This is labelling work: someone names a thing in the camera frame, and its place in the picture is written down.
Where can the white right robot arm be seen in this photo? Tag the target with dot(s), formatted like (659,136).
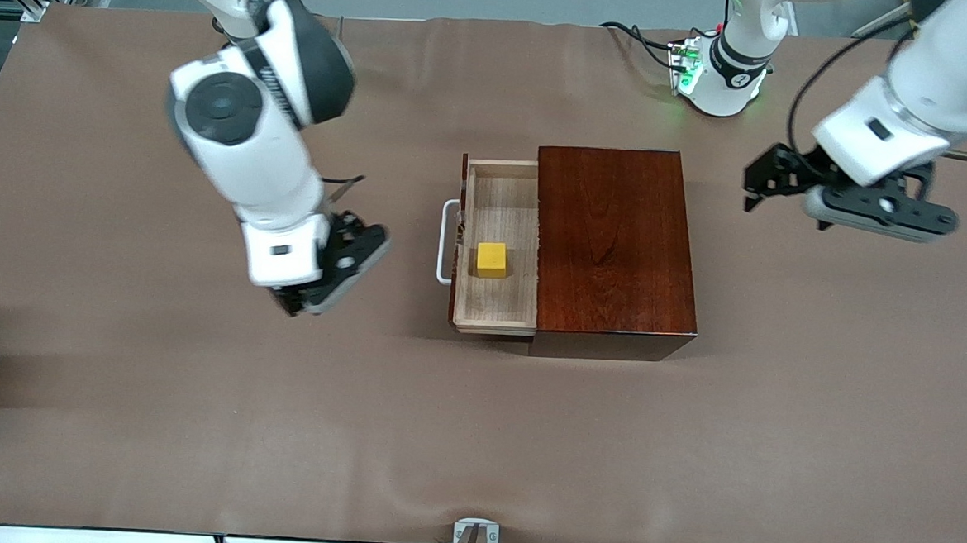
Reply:
(250,152)

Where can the brown table cloth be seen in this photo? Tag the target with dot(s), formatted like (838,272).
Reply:
(194,422)

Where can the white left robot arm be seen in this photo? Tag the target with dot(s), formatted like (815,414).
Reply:
(914,104)

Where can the dark wooden drawer cabinet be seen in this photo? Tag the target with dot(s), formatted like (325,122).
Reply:
(617,245)

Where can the yellow wooden block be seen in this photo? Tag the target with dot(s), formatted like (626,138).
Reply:
(491,259)

